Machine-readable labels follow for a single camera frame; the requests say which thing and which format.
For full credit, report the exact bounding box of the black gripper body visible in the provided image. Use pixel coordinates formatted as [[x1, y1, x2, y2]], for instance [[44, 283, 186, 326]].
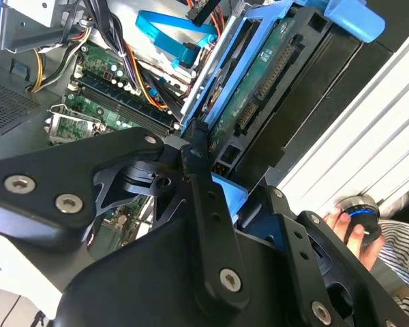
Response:
[[54, 159, 355, 327]]

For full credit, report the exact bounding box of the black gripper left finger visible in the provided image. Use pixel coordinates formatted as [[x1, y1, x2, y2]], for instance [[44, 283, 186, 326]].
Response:
[[0, 119, 254, 310]]

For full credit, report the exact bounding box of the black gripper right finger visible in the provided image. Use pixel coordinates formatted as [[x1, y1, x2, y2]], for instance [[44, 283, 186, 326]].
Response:
[[257, 185, 409, 327]]

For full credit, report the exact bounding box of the round black blue-ringed tool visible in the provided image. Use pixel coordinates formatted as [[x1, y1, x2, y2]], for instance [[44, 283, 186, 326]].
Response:
[[337, 194, 382, 246]]

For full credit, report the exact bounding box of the hard disk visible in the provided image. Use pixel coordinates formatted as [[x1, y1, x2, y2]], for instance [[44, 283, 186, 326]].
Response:
[[179, 0, 386, 221]]

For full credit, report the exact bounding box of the person's hand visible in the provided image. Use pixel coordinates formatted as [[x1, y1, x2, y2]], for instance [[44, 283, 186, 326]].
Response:
[[323, 204, 386, 273]]

